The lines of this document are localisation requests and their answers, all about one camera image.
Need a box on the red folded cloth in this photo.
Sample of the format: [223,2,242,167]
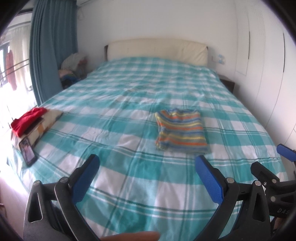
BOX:
[10,107,47,137]

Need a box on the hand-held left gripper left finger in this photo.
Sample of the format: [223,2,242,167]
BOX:
[23,154,101,241]

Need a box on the beige patterned folded cloth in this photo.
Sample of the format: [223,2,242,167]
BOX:
[11,109,64,149]

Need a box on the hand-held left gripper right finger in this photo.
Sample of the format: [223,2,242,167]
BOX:
[194,155,271,241]

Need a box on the white wardrobe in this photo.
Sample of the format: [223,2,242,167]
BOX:
[235,0,296,149]

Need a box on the blue curtain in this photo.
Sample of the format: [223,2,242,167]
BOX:
[29,0,80,106]

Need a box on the hanging red garment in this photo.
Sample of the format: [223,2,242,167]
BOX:
[6,50,18,91]

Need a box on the dark wooden nightstand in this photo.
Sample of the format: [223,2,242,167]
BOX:
[218,75,236,93]

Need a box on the black smartphone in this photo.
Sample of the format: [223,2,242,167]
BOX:
[18,137,37,167]

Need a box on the bed with teal plaid sheet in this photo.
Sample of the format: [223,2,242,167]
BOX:
[7,57,289,241]

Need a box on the striped knit sweater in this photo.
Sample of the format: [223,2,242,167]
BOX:
[154,108,208,154]

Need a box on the pile of clothes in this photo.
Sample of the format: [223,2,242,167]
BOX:
[58,53,89,90]

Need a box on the cream padded headboard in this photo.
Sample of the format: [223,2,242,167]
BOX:
[104,38,208,67]

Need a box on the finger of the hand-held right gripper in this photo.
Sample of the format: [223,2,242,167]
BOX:
[250,161,281,186]
[277,144,296,164]

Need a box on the person's left hand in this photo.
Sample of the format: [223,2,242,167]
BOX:
[99,231,161,241]

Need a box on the metal window rail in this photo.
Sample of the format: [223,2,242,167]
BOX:
[0,59,30,80]

